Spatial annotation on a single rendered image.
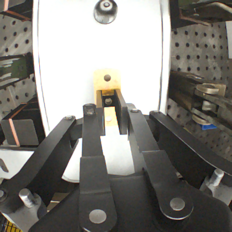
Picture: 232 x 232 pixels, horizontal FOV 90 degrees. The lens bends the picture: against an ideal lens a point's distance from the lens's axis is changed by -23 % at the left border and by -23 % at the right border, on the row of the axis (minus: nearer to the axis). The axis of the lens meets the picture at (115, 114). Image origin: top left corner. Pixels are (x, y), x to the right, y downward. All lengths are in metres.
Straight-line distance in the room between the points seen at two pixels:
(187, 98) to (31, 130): 0.29
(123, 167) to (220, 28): 0.69
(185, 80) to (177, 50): 0.35
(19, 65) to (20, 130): 0.14
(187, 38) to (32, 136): 0.60
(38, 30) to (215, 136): 0.88
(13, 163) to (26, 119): 0.12
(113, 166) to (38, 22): 0.30
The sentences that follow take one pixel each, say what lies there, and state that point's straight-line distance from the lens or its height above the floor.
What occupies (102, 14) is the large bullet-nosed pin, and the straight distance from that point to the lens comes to 0.19.
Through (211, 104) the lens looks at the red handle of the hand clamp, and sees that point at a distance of 0.22.
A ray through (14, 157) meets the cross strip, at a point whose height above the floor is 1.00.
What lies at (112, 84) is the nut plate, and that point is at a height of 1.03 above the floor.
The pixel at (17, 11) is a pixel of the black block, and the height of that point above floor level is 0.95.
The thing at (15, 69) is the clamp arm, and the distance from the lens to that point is 0.25.
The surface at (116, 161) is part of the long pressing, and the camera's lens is 0.30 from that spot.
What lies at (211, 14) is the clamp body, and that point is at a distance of 0.29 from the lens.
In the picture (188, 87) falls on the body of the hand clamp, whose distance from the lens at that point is 0.26.
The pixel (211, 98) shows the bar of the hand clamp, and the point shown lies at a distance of 0.21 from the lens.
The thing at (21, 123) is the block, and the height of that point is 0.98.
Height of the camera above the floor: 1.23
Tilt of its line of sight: 66 degrees down
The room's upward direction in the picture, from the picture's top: 165 degrees clockwise
